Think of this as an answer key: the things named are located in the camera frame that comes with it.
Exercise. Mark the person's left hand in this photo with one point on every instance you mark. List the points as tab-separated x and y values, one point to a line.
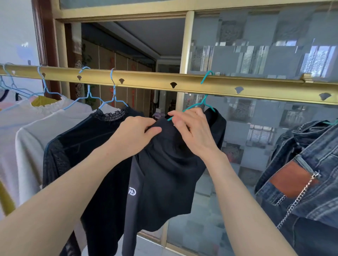
132	137

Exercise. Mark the person's right hand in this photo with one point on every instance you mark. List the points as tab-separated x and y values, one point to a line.
200	137

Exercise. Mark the black sheer blouse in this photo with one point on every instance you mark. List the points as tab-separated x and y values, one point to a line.
84	142

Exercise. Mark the black shorts with logo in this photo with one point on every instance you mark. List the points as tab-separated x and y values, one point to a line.
163	179

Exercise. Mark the gold clothes rail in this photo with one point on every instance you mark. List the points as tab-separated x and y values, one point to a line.
264	88

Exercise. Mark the mustard yellow t-shirt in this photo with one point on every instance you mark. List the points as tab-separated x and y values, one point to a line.
42	101

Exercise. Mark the pale pink blouse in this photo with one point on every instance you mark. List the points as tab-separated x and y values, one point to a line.
34	147

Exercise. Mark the sheer white lace-collar shirt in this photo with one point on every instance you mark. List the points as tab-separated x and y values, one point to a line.
10	124

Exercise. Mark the person's left forearm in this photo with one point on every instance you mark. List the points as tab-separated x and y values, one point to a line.
47	211

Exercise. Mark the person's right forearm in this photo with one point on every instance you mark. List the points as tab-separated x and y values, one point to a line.
245	216

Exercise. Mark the gold framed glass door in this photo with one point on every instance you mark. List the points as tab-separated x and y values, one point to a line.
187	39

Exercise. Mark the white paper notice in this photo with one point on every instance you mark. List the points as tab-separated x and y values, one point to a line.
25	52

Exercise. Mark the brown door frame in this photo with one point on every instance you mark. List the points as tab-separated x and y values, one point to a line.
46	39

